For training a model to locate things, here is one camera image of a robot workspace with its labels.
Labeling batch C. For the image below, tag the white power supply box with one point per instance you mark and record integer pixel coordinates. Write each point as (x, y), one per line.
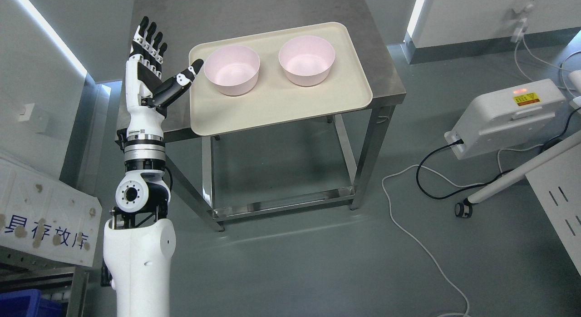
(504, 118)

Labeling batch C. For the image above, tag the metal shelf rack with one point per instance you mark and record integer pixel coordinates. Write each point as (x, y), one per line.
(20, 271)

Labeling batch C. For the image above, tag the stainless steel table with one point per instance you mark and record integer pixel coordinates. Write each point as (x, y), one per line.
(191, 21)

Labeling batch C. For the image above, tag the white perforated panel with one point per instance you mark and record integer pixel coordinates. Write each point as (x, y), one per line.
(557, 186)

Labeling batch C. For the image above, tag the white wall plug adapter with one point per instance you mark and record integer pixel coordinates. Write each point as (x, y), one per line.
(522, 9)

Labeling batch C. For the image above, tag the white sign with blue text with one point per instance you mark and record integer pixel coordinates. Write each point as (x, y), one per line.
(47, 218)

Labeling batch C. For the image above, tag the cream plastic tray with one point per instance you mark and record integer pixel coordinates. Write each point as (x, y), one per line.
(274, 99)

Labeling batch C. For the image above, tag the pink bowl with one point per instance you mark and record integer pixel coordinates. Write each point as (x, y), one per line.
(233, 69)
(306, 60)

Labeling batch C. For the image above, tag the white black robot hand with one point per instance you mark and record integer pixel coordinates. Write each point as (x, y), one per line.
(147, 97)

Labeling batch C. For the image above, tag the white stand leg with caster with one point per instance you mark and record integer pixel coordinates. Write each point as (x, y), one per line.
(464, 209)

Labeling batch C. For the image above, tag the blue bin lower front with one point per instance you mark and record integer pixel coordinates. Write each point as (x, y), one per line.
(28, 303)

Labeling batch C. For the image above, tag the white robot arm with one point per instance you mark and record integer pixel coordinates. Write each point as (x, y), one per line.
(139, 255)

